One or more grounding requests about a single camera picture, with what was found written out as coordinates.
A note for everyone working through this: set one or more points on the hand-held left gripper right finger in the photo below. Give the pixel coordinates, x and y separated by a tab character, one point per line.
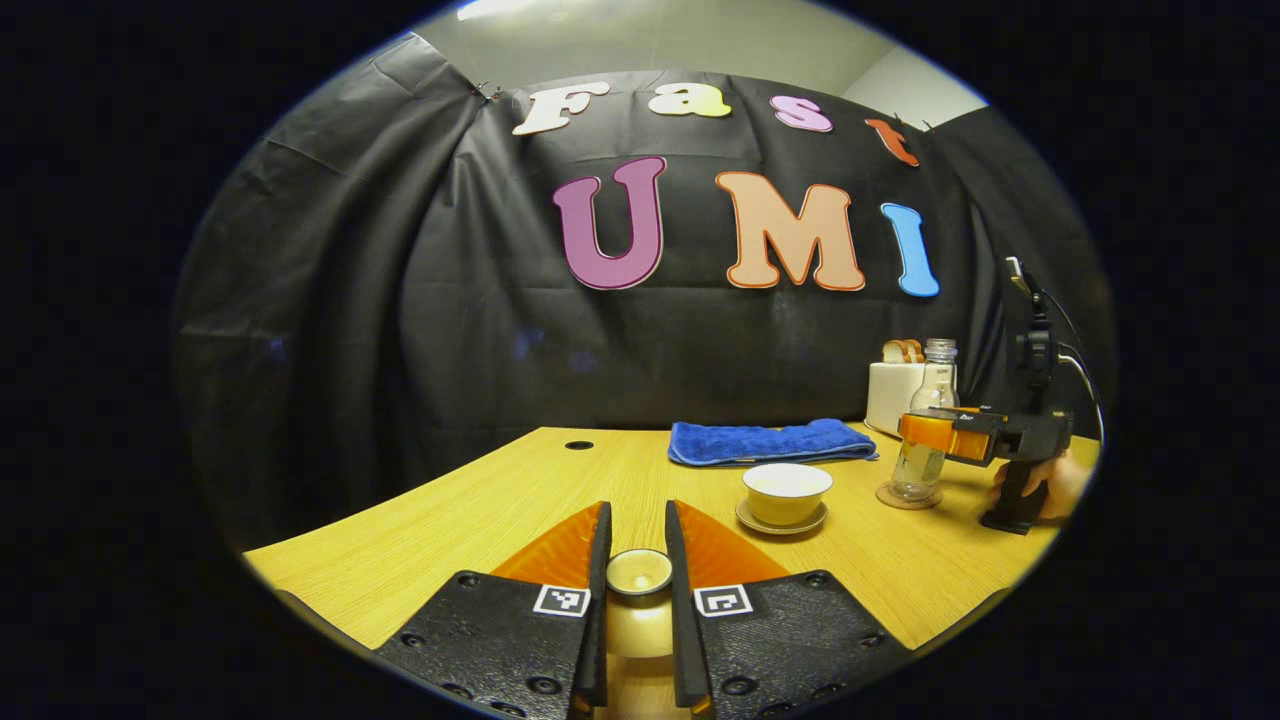
780	640

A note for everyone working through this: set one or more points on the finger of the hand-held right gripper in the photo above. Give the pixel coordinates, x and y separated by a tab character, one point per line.
940	435

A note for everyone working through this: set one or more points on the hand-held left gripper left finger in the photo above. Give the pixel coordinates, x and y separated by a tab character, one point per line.
500	640

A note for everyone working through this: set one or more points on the clear water bottle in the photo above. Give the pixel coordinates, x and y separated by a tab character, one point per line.
920	475

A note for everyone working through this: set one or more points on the round brown coaster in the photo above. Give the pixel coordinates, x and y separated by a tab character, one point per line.
900	500

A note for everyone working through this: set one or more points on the beige teacup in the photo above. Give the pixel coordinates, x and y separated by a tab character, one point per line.
787	500

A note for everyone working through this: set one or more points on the beige teacup lid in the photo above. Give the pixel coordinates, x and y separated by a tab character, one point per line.
640	620

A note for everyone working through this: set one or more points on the white toaster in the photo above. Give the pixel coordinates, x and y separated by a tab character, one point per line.
890	395

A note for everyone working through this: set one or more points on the bread slice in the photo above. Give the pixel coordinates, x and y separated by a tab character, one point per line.
894	352
915	350

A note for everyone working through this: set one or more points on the beige saucer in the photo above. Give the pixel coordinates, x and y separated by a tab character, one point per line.
780	528

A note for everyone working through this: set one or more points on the blue towel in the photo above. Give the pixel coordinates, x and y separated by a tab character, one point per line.
770	442

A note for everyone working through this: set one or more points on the black backdrop cloth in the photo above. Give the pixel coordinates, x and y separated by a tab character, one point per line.
420	330

